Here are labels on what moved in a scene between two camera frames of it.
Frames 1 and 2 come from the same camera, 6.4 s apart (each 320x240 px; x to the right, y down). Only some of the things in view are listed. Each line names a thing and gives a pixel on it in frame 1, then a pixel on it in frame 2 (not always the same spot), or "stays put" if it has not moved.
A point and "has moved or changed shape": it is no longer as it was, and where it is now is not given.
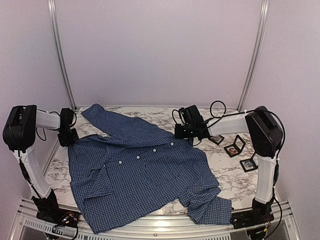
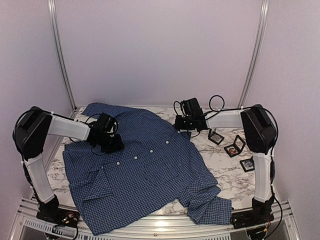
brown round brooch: (216, 138) stays put
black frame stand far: (216, 139) stays put
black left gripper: (68, 139) to (115, 145)
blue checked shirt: (133, 171) has moved or changed shape
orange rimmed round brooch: (233, 151) stays put
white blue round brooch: (249, 164) stays put
